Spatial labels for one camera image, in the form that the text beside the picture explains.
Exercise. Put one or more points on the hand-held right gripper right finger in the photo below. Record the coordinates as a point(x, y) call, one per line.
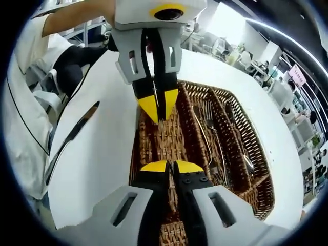
point(194, 200)

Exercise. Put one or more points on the person's trousers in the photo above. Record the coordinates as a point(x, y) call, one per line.
point(69, 66)

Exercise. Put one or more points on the steel spoon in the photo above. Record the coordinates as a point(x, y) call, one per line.
point(248, 166)

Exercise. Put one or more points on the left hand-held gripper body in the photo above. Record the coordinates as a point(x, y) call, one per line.
point(133, 15)

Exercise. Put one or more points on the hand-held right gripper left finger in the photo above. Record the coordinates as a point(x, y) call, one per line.
point(151, 200)

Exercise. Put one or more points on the pink hanging sign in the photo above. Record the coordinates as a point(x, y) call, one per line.
point(296, 73)

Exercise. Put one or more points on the brown wicker storage basket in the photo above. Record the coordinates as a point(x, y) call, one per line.
point(184, 118)

